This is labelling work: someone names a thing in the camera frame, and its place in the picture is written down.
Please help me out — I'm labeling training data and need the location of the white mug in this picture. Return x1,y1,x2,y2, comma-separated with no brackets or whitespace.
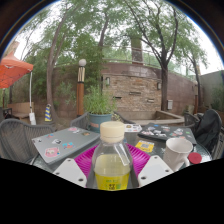
163,137,194,173

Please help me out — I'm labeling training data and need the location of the wooden lamp post with globe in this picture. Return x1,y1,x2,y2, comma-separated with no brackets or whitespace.
76,58,88,118

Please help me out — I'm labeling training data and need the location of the blue yellow striped cone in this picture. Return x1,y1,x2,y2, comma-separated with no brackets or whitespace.
44,103,54,123

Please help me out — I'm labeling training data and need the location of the white printed leaflet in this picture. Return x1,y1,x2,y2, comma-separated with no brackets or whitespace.
123,123,143,133

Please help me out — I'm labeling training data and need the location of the black jacket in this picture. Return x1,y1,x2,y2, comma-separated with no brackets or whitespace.
193,108,223,154

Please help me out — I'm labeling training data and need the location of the yellow card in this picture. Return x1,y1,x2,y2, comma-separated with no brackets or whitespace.
134,139,155,154

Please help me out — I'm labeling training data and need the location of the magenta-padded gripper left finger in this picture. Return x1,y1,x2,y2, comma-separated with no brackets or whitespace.
52,145,101,189

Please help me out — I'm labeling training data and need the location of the grey laptop with stickers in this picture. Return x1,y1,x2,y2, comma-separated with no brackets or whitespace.
31,126,101,165

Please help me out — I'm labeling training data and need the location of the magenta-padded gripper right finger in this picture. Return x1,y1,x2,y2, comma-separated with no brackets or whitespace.
124,143,174,189

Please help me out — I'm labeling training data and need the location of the clear bottle with yellow drink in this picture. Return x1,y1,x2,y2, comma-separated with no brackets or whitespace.
91,120,132,192

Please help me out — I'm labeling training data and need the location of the flat round red coaster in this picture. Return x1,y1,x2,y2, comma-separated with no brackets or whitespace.
187,152,203,165

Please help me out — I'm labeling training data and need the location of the tall tree with dark trunk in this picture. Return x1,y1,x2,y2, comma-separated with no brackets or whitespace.
126,0,188,112

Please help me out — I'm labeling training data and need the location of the orange patio umbrella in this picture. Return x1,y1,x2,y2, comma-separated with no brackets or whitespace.
0,51,37,126

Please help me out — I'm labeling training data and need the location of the green plant in teal pot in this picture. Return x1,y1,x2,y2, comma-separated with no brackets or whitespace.
83,86,118,134

